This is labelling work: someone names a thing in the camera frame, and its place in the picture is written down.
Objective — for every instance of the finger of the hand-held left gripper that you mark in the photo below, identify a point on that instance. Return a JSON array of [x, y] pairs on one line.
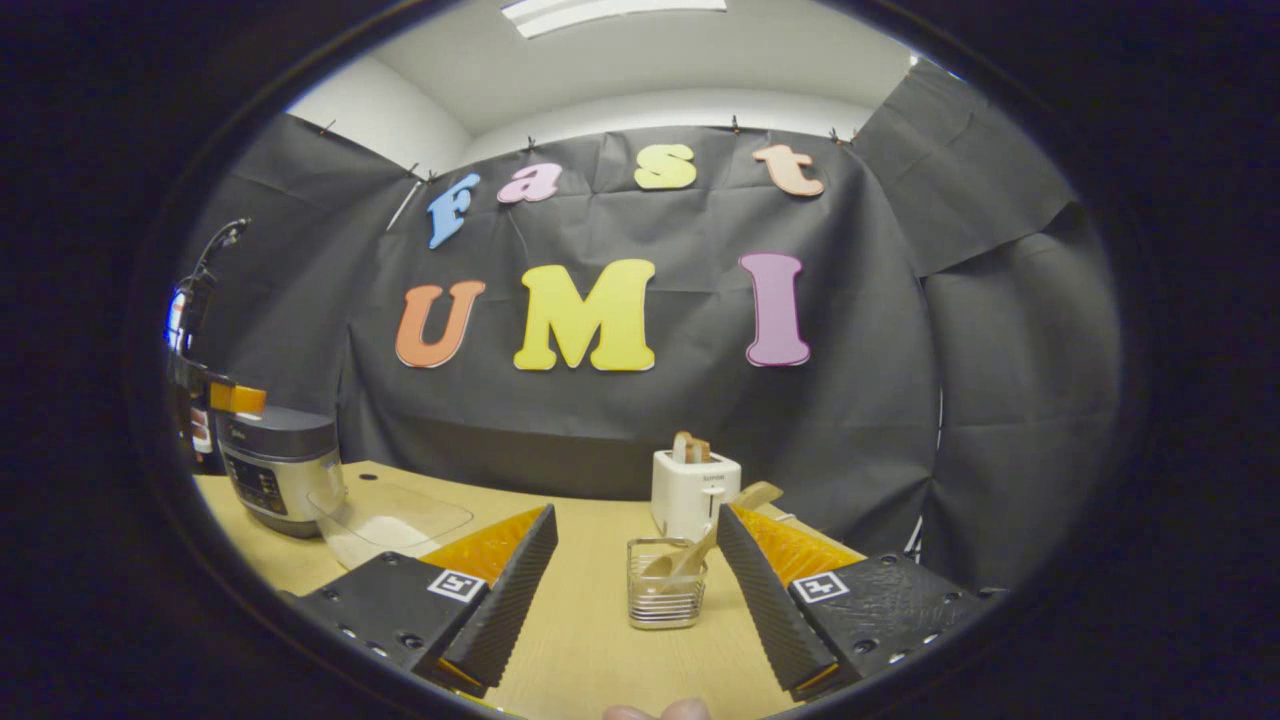
[[240, 398]]

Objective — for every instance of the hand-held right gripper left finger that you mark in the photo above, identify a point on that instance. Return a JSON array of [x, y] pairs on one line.
[[512, 600]]

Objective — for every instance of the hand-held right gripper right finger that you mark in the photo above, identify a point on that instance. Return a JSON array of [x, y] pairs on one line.
[[762, 600]]

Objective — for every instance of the silver rice cooker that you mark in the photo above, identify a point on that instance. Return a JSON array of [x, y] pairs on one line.
[[280, 470]]

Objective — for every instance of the metal chopstick holder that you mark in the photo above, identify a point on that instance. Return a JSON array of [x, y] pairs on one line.
[[665, 610]]

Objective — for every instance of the wooden spoon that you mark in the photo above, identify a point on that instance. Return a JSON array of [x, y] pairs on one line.
[[752, 495]]

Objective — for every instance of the clear plastic rice container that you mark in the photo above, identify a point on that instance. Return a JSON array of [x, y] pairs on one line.
[[400, 510]]

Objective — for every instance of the white toaster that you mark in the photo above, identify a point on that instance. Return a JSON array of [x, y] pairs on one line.
[[685, 495]]

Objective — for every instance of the toasted bread slice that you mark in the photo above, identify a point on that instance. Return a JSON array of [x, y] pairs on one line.
[[690, 448]]

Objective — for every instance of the black backdrop cloth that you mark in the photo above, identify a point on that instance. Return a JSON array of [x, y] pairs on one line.
[[650, 420]]

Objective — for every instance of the ceiling light panel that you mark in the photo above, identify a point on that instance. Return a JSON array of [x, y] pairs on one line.
[[610, 14]]

